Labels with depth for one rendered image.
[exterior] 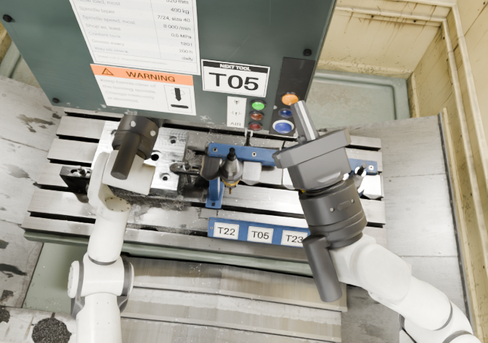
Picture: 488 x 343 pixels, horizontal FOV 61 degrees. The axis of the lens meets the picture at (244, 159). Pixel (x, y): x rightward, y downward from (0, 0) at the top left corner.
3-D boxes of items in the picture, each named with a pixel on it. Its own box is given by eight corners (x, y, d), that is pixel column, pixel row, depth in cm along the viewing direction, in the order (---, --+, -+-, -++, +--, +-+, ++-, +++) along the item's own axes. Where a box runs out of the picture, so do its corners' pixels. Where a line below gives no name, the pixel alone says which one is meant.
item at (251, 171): (259, 186, 111) (259, 185, 110) (240, 184, 111) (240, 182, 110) (261, 163, 114) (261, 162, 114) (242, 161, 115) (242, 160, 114)
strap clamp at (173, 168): (209, 188, 144) (208, 168, 131) (171, 184, 144) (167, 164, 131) (210, 179, 145) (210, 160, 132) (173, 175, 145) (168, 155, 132)
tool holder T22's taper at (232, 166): (240, 161, 112) (240, 149, 107) (239, 176, 110) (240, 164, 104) (223, 160, 112) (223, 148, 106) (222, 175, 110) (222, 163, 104)
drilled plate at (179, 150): (178, 196, 137) (176, 190, 133) (91, 186, 138) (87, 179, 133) (189, 137, 148) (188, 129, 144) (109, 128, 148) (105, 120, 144)
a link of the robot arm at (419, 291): (424, 285, 64) (494, 328, 71) (385, 252, 73) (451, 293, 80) (383, 339, 64) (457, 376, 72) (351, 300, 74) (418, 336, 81)
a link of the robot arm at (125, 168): (160, 157, 96) (146, 201, 91) (114, 144, 95) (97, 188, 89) (165, 133, 86) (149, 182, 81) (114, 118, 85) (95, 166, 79)
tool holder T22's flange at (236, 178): (242, 163, 115) (242, 159, 113) (242, 183, 112) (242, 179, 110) (220, 162, 115) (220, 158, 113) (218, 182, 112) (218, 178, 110)
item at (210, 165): (218, 182, 111) (218, 180, 111) (199, 179, 111) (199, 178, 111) (222, 158, 115) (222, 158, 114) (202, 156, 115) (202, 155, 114)
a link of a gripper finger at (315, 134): (293, 103, 64) (305, 141, 64) (301, 100, 61) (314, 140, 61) (301, 100, 64) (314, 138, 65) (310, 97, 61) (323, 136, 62)
